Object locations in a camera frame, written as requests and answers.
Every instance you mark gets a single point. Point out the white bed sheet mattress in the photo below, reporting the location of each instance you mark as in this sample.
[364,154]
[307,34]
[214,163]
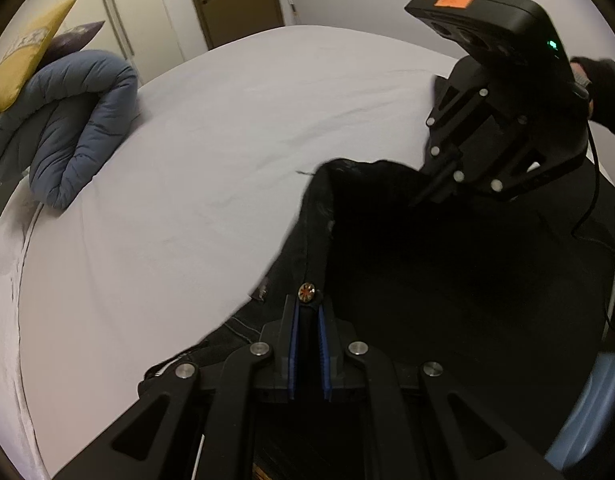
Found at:
[179,225]

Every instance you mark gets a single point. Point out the white wardrobe with long handles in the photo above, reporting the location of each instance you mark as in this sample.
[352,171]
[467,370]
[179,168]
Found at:
[153,35]

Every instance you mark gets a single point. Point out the yellow cushion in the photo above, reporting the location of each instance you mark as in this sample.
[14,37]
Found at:
[25,54]

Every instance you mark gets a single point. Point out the black tracking camera orange sticker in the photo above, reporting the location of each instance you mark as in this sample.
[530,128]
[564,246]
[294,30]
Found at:
[505,36]

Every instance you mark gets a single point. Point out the dark purple cushion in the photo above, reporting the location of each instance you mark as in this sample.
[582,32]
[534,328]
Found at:
[73,40]

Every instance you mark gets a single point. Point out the black denim pants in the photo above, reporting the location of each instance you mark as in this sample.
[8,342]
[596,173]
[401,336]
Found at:
[513,292]

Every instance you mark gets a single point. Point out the blue plastic storage bin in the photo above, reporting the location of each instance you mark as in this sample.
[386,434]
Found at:
[590,416]

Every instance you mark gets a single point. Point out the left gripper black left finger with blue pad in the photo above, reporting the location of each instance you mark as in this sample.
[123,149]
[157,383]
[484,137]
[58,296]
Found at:
[278,368]

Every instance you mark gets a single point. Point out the blue folded quilted duvet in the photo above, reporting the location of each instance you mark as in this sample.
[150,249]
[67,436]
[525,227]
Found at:
[66,123]

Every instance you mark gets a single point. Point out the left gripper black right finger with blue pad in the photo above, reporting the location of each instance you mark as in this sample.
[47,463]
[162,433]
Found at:
[332,355]

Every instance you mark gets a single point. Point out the person's right hand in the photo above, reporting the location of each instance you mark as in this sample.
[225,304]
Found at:
[598,78]

